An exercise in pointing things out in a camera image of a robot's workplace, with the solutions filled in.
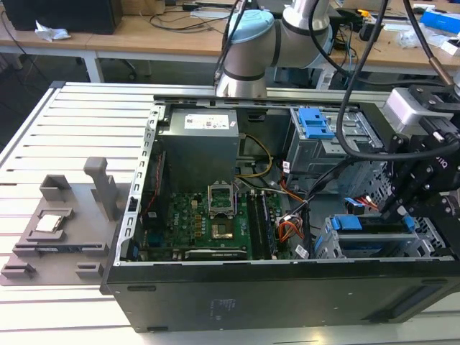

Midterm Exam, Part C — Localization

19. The grey parts rack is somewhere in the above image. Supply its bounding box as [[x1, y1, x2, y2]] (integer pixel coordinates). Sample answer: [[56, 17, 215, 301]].
[[0, 156, 120, 288]]

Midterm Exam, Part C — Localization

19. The black open PC case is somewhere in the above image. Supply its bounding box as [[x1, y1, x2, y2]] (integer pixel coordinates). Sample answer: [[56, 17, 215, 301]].
[[98, 93, 460, 334]]

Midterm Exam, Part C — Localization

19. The silver CPU chip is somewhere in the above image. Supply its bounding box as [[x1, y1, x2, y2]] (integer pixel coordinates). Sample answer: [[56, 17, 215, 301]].
[[34, 213, 67, 234]]

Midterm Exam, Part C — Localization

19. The blue cardboard box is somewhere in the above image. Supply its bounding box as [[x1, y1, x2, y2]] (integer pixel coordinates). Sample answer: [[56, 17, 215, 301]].
[[419, 9, 460, 30]]

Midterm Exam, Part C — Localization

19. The crumpled white paper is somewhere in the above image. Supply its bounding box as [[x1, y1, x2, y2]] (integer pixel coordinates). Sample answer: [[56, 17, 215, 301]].
[[34, 19, 72, 41]]

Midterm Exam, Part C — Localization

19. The hard disk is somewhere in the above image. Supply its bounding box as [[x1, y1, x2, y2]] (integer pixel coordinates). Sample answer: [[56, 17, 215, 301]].
[[332, 213, 418, 234]]

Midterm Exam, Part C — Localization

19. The black box on desk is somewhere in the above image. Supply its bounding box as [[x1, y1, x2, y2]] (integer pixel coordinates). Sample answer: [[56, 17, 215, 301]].
[[1, 0, 122, 36]]

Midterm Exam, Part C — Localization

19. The orange red wire bundle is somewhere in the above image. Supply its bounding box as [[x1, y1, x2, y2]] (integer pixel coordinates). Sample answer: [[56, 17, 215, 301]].
[[276, 219, 306, 247]]

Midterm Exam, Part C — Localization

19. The metal CPU socket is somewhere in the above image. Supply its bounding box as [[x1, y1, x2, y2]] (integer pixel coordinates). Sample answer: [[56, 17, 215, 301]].
[[207, 182, 236, 219]]

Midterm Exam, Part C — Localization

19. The wooden desk with clutter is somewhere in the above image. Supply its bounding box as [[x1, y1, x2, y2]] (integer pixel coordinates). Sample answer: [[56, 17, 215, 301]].
[[332, 0, 460, 78]]

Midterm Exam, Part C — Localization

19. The green motherboard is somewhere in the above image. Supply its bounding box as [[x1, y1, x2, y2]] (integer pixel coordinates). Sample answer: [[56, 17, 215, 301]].
[[139, 189, 289, 262]]

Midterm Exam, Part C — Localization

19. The black graphics card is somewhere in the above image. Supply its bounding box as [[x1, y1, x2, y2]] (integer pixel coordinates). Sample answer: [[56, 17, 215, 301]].
[[183, 249, 249, 262]]

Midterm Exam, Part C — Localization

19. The silver metal drive cage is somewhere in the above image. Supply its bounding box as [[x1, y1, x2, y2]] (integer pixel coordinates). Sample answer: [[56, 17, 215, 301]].
[[287, 106, 387, 184]]

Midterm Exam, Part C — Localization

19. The black cable with brown sleeve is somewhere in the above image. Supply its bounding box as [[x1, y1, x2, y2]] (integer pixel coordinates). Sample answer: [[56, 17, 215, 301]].
[[402, 0, 454, 87]]

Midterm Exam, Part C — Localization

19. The yellow black wire bundle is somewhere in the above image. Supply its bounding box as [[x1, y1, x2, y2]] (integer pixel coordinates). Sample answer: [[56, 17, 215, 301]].
[[235, 133, 275, 180]]

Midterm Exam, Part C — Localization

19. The grey power supply box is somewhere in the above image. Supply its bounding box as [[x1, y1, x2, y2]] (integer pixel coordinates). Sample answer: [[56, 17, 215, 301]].
[[160, 107, 241, 183]]

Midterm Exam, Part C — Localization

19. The black cable bundle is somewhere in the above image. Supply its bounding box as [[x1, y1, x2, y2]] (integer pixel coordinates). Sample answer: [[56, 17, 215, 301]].
[[282, 157, 348, 259]]

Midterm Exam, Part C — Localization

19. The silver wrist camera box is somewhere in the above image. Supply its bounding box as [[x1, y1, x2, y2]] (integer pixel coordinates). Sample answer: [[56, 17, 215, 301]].
[[383, 88, 434, 134]]

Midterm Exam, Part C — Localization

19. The black RAM slot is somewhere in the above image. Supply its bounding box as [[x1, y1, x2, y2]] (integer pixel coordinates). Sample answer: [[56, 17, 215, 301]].
[[260, 192, 278, 258], [247, 192, 265, 260]]

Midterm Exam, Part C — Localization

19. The silver metal disk bay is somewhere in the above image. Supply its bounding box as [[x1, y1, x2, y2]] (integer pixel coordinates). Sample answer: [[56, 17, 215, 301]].
[[315, 214, 449, 260]]

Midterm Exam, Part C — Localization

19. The wooden desk with white legs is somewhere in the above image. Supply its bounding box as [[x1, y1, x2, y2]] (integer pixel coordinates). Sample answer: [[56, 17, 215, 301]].
[[0, 12, 234, 86]]

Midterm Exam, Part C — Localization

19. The dark RAM stick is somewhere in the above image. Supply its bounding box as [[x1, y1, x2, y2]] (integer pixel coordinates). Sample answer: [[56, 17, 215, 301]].
[[35, 244, 104, 254]]

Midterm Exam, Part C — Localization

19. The blue plastic drive latch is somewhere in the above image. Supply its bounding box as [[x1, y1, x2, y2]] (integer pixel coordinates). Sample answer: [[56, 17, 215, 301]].
[[297, 106, 336, 140]]

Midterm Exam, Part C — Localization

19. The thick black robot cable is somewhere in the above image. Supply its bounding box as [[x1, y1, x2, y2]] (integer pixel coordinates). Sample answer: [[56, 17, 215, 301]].
[[337, 0, 460, 160]]

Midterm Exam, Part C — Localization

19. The bronze square chipset chip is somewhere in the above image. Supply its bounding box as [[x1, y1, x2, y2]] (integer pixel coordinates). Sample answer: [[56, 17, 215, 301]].
[[211, 222, 235, 241]]

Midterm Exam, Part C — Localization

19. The red yellow wire bundle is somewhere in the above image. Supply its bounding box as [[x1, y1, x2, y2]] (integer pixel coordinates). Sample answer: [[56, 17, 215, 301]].
[[344, 196, 380, 213]]

